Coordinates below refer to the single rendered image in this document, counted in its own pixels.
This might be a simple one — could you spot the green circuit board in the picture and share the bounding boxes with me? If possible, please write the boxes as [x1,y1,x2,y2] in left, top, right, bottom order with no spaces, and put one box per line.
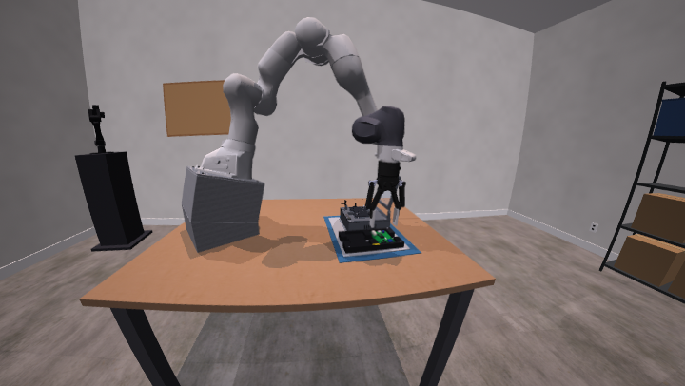
[371,230,394,243]

